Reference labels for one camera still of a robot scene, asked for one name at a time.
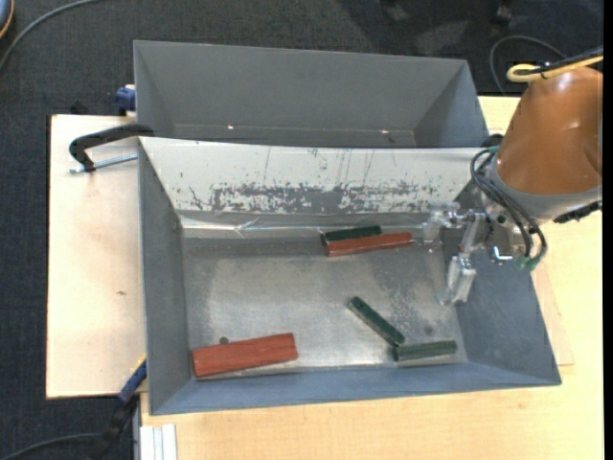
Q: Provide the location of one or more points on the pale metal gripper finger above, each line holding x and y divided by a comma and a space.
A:
460, 276
443, 217

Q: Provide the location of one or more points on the slim red-brown flat block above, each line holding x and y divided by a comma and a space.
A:
369, 244

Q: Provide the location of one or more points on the dark green flat block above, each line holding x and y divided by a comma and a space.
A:
352, 233
425, 350
376, 321

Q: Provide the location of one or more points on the grey metal bin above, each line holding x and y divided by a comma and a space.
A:
297, 285

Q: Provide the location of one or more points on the large red-brown flat block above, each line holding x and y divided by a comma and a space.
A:
244, 354

